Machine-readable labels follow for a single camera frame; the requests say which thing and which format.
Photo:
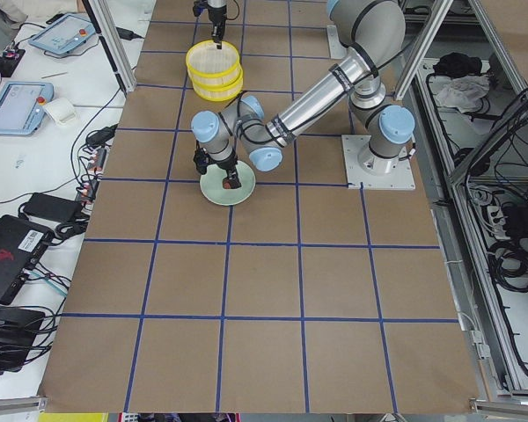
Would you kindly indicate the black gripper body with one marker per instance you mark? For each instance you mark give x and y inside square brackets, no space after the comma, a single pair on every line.
[229,166]
[215,15]

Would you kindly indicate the brown chocolate bun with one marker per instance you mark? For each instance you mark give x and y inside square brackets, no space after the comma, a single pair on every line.
[229,184]

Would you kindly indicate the yellow steamer layer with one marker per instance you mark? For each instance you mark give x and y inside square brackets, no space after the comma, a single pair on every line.
[221,92]
[211,66]

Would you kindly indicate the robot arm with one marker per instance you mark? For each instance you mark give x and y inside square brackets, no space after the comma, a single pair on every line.
[217,4]
[372,32]

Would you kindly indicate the upper blue teach pendant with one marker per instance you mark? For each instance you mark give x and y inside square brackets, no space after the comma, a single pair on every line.
[64,35]

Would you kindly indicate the blue teach pendant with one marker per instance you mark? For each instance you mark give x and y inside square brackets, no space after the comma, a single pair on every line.
[64,35]
[21,106]

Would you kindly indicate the black power adapter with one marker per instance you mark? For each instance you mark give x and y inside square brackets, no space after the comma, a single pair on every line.
[50,208]

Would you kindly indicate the lower blue teach pendant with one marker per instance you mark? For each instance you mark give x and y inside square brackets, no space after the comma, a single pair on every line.
[21,106]

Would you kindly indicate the black mini computer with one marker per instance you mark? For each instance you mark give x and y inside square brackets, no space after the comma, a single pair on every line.
[22,244]

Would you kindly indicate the crumpled cloth pile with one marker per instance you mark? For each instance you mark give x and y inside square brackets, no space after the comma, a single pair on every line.
[467,86]

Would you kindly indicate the black box lower left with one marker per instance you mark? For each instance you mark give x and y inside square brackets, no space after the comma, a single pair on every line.
[18,331]

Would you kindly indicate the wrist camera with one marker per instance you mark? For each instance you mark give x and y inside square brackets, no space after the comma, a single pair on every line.
[201,160]
[198,7]

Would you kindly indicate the aluminium frame post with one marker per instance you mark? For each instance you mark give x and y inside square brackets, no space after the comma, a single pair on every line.
[103,23]

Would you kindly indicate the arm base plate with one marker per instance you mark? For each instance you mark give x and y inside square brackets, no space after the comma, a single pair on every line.
[337,49]
[366,171]

